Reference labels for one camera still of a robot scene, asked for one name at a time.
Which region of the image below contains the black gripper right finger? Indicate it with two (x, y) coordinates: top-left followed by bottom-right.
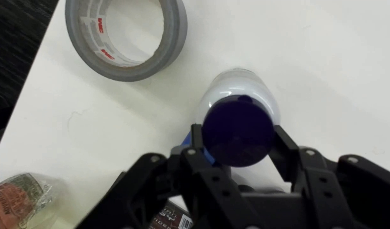
(268, 123), (390, 229)

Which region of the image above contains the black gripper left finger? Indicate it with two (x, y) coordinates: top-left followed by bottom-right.
(75, 123), (263, 229)

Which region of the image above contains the white bottle with blue cap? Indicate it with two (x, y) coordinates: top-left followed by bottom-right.
(194, 67), (281, 168)

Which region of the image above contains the grey masking tape roll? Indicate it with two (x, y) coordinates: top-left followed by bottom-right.
(65, 0), (188, 82)

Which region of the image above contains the dark framed picture card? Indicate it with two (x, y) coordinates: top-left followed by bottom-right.
(147, 201), (194, 229)

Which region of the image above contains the clear jar with brown contents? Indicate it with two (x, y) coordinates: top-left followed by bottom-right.
(0, 171), (66, 229)

